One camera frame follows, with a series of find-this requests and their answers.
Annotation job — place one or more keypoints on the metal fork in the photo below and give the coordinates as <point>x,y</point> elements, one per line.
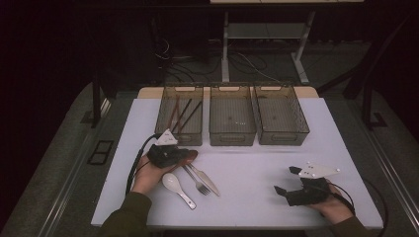
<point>202,188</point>

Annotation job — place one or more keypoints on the black chopstick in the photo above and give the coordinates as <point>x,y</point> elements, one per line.
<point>182,115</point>
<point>191,116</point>

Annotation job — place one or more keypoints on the clear brown plastic bin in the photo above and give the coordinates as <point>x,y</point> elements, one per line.
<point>194,128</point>
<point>280,113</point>
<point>232,115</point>

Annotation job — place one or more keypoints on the metal knife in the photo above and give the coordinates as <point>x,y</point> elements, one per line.
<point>210,184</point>

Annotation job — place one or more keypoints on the person's left hand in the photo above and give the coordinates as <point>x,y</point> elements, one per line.
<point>146,177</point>

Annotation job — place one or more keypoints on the person's right hand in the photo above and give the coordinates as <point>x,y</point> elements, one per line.
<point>334,210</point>

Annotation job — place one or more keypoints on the white ceramic spoon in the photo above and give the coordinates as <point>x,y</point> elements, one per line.
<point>170,181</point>

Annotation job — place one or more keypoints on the black metal stand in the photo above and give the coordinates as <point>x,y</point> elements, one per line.
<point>367,98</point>
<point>96,105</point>

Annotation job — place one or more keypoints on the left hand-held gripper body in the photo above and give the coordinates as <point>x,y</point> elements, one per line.
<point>164,156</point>

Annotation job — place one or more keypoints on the grey metal desk frame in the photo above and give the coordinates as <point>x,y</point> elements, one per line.
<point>263,30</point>

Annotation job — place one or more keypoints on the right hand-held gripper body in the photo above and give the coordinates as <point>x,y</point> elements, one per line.
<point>311,194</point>

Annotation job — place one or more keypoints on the grey metal floor rail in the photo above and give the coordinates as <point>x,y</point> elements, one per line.
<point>397,181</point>
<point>69,182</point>

